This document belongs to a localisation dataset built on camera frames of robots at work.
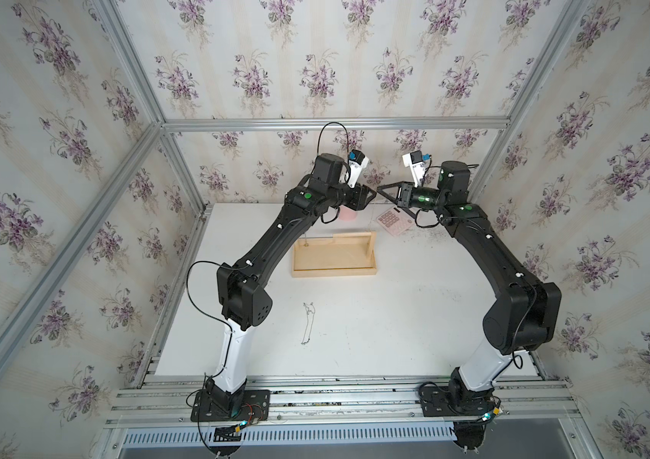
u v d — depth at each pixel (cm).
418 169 70
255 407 72
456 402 67
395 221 114
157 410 75
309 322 88
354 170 71
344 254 104
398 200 71
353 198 71
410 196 69
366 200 73
